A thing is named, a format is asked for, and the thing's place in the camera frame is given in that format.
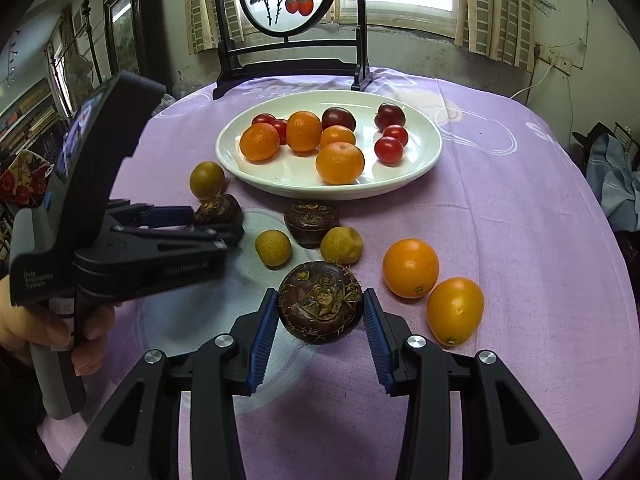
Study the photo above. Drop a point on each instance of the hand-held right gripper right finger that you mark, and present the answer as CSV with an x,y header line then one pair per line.
x,y
375,335

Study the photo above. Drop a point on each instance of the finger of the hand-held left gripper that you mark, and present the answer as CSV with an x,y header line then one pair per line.
x,y
170,216
200,239

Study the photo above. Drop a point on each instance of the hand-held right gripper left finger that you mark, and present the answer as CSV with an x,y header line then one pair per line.
x,y
265,335

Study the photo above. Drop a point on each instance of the dark brown water chestnut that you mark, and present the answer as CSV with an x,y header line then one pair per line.
x,y
311,222
320,307
222,209

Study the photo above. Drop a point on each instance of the red cherry tomato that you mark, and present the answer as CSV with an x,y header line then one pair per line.
x,y
263,119
395,134
389,150
281,131

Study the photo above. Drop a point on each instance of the large orange mandarin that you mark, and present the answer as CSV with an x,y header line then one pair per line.
x,y
339,162

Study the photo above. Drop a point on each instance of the white oval plate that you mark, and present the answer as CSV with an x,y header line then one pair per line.
x,y
415,170

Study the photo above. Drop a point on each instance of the small orange mandarin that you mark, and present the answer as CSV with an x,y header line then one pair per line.
x,y
338,135

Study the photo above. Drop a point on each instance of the dark purple plum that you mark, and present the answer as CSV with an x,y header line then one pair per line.
x,y
338,117
389,116

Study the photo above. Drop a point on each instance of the person's left hand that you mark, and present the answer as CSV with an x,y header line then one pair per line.
x,y
92,335

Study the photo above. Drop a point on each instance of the round orange tomato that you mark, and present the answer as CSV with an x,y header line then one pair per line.
x,y
410,268

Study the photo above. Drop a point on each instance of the red patterned cloth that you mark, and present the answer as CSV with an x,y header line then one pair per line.
x,y
22,180

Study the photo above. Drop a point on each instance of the bookshelf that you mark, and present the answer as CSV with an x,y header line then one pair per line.
x,y
30,115

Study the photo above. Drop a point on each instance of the oval yellow-orange tomato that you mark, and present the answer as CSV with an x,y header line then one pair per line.
x,y
455,311

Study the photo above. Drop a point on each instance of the standing fan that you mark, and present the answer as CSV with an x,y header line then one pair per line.
x,y
80,70

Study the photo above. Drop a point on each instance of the dark wooden framed painting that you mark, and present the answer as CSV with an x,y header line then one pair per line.
x,y
125,25

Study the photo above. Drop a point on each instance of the purple tablecloth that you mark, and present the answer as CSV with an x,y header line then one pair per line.
x,y
500,210

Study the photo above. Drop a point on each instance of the beige checked curtain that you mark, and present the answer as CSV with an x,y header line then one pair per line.
x,y
205,5
495,10

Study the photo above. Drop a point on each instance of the pile of blue clothes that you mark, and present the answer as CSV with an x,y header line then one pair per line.
x,y
612,175

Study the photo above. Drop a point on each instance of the black hat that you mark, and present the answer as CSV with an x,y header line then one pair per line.
x,y
592,135

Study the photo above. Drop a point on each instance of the white wall socket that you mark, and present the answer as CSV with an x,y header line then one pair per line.
x,y
555,59

